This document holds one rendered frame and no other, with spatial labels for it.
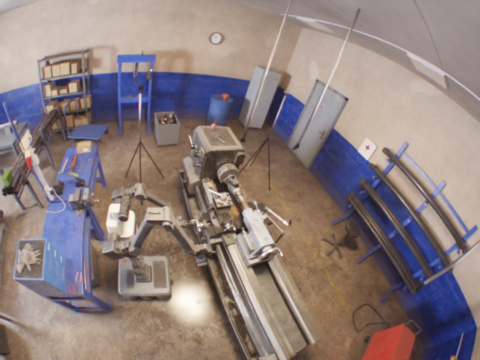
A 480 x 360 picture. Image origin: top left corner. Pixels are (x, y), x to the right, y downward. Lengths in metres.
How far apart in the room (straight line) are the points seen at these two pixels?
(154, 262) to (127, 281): 0.43
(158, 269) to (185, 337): 0.91
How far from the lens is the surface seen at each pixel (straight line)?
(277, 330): 1.99
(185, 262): 2.83
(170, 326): 2.64
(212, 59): 5.32
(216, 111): 5.10
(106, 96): 5.44
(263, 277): 2.18
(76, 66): 5.00
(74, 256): 2.15
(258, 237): 1.84
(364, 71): 4.69
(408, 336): 3.55
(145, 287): 2.47
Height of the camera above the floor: 2.63
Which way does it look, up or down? 41 degrees down
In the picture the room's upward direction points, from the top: 21 degrees clockwise
